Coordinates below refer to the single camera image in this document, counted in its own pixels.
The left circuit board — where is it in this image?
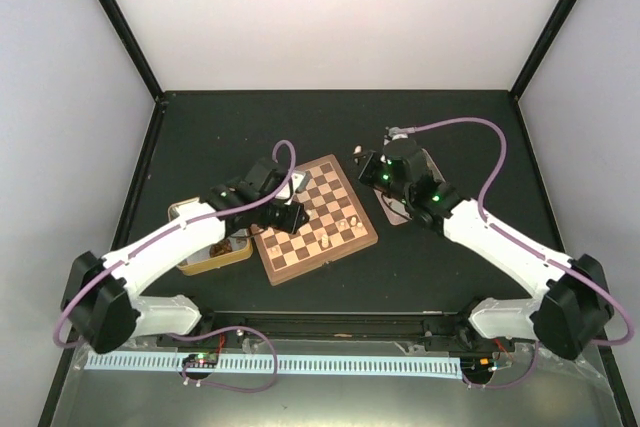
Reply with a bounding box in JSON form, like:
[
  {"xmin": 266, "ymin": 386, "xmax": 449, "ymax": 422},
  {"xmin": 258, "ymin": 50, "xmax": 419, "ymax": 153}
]
[{"xmin": 183, "ymin": 353, "xmax": 219, "ymax": 369}]

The circuit board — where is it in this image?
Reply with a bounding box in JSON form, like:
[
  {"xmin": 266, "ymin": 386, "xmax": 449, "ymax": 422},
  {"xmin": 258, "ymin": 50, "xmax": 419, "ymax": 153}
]
[
  {"xmin": 183, "ymin": 353, "xmax": 219, "ymax": 369},
  {"xmin": 460, "ymin": 355, "xmax": 513, "ymax": 374}
]

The right circuit board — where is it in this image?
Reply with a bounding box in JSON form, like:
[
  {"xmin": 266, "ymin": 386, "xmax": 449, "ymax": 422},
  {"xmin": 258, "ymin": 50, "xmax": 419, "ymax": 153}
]
[{"xmin": 460, "ymin": 355, "xmax": 513, "ymax": 374}]

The dark chess pieces pile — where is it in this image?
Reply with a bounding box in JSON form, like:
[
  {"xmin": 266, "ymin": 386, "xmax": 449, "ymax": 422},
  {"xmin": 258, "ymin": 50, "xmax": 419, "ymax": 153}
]
[{"xmin": 209, "ymin": 239, "xmax": 233, "ymax": 258}]

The silver pink tin tray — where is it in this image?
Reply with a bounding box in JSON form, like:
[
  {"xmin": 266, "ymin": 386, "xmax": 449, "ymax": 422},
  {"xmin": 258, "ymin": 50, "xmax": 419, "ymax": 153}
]
[{"xmin": 372, "ymin": 148, "xmax": 454, "ymax": 226}]

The wooden chess board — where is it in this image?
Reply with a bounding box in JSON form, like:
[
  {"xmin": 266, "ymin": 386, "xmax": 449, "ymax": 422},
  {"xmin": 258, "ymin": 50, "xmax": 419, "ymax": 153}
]
[{"xmin": 251, "ymin": 154, "xmax": 378, "ymax": 286}]

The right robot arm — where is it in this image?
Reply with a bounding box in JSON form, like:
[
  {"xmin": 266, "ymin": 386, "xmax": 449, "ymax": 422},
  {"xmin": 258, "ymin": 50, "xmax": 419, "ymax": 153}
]
[{"xmin": 353, "ymin": 137, "xmax": 614, "ymax": 360}]

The gold tin tray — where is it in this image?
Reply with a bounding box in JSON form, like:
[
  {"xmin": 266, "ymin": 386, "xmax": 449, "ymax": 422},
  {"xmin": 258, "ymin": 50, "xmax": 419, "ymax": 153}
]
[{"xmin": 177, "ymin": 229, "xmax": 253, "ymax": 276}]

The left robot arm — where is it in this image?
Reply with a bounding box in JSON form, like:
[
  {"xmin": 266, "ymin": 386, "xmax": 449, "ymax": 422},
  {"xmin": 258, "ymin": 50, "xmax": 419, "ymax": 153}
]
[{"xmin": 61, "ymin": 158, "xmax": 310, "ymax": 354}]

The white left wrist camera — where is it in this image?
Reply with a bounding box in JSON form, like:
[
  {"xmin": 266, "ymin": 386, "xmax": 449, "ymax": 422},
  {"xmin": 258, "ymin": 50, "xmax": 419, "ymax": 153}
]
[{"xmin": 282, "ymin": 170, "xmax": 310, "ymax": 198}]

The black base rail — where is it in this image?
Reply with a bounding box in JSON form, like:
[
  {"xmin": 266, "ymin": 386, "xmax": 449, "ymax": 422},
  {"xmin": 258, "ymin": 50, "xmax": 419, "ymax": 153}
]
[{"xmin": 159, "ymin": 314, "xmax": 516, "ymax": 348}]

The white slotted cable duct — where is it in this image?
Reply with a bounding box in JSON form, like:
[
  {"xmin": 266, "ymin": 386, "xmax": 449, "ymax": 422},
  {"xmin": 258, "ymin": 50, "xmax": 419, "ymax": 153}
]
[{"xmin": 84, "ymin": 351, "xmax": 462, "ymax": 380}]

